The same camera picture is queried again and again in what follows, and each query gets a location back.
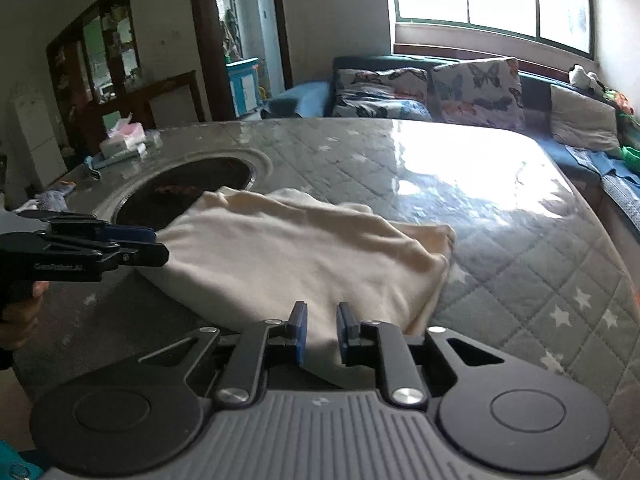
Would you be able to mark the blue sofa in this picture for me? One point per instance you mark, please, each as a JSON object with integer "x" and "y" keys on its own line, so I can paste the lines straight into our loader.
{"x": 537, "y": 95}

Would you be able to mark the white plush toy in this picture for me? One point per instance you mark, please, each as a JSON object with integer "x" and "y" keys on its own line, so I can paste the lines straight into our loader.
{"x": 582, "y": 76}

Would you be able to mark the dark wooden door frame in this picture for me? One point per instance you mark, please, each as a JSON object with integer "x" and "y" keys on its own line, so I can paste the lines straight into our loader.
{"x": 205, "y": 40}

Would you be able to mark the grey quilted star table cover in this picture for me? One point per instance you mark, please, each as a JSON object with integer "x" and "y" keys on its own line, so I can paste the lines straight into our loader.
{"x": 500, "y": 240}

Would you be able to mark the cream knit garment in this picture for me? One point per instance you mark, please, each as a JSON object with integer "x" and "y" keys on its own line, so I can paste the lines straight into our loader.
{"x": 300, "y": 255}

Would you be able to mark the crumpled grey blue clothes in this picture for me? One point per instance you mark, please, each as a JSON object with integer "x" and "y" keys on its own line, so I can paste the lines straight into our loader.
{"x": 50, "y": 199}

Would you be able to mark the dark wooden display cabinet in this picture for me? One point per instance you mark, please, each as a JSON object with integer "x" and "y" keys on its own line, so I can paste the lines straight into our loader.
{"x": 107, "y": 55}

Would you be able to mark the white refrigerator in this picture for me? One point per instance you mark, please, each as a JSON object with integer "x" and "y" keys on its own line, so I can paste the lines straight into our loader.
{"x": 37, "y": 135}

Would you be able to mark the blue plastic drawer cabinet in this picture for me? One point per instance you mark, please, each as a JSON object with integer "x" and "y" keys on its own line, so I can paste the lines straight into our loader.
{"x": 243, "y": 87}

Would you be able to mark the person's left hand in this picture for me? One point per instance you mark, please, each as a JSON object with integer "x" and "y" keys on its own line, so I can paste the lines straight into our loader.
{"x": 20, "y": 329}

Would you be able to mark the dark wooden sideboard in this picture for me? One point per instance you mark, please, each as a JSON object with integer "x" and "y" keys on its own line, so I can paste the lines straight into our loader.
{"x": 170, "y": 100}

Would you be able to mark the blue cloth on sofa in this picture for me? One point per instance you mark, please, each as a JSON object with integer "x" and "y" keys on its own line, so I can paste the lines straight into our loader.
{"x": 600, "y": 162}

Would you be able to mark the teal object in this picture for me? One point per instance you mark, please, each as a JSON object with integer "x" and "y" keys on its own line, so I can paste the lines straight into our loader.
{"x": 15, "y": 460}

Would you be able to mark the light blue flat cloth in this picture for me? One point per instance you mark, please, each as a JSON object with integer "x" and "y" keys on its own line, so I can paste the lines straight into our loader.
{"x": 112, "y": 161}

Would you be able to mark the round dark table recess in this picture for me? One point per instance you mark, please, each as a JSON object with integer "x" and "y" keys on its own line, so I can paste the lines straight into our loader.
{"x": 180, "y": 187}

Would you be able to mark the plain grey cushion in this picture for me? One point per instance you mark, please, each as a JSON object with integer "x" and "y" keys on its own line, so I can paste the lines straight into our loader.
{"x": 585, "y": 120}

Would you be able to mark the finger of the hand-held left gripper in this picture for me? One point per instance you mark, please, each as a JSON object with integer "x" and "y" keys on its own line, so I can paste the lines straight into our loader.
{"x": 131, "y": 234}
{"x": 147, "y": 255}

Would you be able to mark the butterfly print cushion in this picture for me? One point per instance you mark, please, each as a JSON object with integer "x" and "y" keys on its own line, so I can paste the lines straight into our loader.
{"x": 380, "y": 94}
{"x": 477, "y": 94}

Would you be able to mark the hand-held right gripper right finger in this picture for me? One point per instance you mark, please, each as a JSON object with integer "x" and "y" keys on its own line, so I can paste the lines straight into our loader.
{"x": 344, "y": 334}

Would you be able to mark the pink tissue pack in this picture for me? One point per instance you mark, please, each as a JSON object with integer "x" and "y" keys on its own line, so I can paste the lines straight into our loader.
{"x": 122, "y": 139}

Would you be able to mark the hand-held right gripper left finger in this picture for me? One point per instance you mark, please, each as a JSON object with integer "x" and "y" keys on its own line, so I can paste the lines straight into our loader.
{"x": 299, "y": 334}

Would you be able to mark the green clothing pile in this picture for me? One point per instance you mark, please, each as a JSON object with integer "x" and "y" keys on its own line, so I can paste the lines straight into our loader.
{"x": 627, "y": 120}

